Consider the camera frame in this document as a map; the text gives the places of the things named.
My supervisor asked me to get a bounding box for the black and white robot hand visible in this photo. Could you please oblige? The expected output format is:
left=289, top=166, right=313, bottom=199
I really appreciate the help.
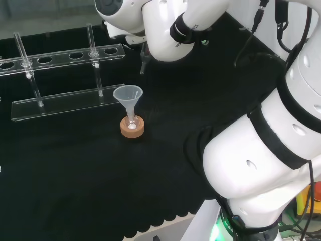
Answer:
left=101, top=20, right=151, bottom=58

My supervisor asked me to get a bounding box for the clear plastic funnel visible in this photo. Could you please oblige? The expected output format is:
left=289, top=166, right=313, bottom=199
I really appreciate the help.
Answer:
left=112, top=85, right=143, bottom=122

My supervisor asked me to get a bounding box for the small glass round-bottom flask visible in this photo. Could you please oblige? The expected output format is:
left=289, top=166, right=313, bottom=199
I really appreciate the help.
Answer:
left=125, top=114, right=140, bottom=131

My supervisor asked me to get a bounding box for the clear acrylic funnel stand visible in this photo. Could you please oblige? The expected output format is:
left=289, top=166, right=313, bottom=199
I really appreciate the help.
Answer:
left=0, top=23, right=126, bottom=123

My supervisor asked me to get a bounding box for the black bench cloth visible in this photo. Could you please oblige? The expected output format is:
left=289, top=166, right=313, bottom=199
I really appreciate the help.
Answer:
left=0, top=11, right=288, bottom=239

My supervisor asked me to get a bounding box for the pale board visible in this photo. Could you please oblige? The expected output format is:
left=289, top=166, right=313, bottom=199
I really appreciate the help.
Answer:
left=124, top=214, right=198, bottom=241

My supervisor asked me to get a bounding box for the yellow stop button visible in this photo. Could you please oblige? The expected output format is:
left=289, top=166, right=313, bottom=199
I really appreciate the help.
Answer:
left=296, top=180, right=321, bottom=217

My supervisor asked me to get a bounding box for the cork ring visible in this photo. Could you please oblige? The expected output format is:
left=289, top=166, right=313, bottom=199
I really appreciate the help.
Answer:
left=120, top=116, right=146, bottom=139

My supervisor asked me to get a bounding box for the black cable with blue plug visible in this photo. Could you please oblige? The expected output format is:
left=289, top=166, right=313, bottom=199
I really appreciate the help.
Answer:
left=274, top=0, right=314, bottom=55

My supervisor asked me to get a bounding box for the thin black cable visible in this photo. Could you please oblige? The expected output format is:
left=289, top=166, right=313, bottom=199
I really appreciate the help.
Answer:
left=304, top=159, right=318, bottom=241

